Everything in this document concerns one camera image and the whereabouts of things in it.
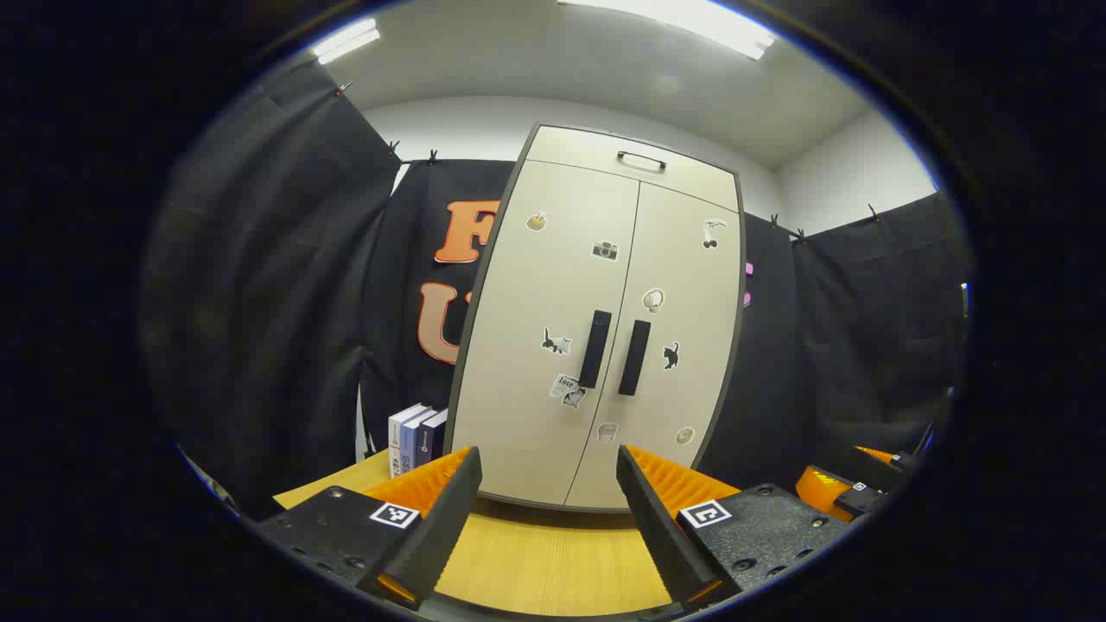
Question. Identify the long ceiling light panel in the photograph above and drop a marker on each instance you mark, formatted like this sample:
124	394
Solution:
683	22

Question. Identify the beige double-door shoe cabinet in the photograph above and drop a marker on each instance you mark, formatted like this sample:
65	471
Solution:
587	151

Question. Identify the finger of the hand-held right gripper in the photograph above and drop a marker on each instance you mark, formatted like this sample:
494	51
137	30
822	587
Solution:
881	458
821	488

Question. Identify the light blue book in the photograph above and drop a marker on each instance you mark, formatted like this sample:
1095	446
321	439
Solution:
410	445

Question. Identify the beige cabinet door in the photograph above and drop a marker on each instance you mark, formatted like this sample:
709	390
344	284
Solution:
691	294
536	302

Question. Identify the black backdrop cloth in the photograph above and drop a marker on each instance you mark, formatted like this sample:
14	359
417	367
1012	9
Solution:
276	302

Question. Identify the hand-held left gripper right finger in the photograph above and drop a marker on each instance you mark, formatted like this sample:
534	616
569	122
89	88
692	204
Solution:
661	527

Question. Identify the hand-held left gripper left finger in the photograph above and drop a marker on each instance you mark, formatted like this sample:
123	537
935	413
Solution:
441	527

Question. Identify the pale patterned cloth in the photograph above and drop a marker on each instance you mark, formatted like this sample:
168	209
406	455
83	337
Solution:
212	488

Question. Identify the small ceiling light panel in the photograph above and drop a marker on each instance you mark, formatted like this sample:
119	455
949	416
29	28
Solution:
346	40

